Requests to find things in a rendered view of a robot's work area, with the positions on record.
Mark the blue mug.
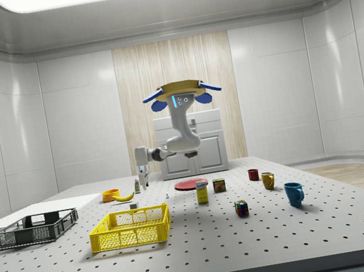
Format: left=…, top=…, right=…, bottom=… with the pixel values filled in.
left=283, top=180, right=307, bottom=209

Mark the yellow bowl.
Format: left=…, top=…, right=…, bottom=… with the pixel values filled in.
left=101, top=188, right=122, bottom=204

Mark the yellow mug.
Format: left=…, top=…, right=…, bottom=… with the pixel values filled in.
left=260, top=170, right=278, bottom=192

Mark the banana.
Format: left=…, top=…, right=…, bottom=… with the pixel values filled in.
left=111, top=191, right=137, bottom=205

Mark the dark grey basket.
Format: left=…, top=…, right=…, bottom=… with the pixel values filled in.
left=0, top=207, right=83, bottom=251

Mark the red plate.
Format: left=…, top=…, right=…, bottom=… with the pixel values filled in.
left=173, top=176, right=210, bottom=194

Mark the yellow basket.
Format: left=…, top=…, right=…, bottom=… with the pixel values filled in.
left=86, top=202, right=175, bottom=255

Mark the flat-sided can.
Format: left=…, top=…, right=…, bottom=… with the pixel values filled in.
left=212, top=177, right=228, bottom=194

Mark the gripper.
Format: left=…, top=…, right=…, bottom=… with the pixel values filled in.
left=137, top=169, right=152, bottom=191

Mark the puzzle cube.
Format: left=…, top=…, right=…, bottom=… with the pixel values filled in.
left=234, top=198, right=250, bottom=218

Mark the red mug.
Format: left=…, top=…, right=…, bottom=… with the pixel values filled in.
left=246, top=167, right=261, bottom=182

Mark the white board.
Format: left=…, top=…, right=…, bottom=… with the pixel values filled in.
left=0, top=192, right=107, bottom=231

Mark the white cabinet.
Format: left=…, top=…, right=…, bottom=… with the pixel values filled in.
left=152, top=107, right=231, bottom=182

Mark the yellow box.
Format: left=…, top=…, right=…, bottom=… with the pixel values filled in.
left=194, top=180, right=211, bottom=205

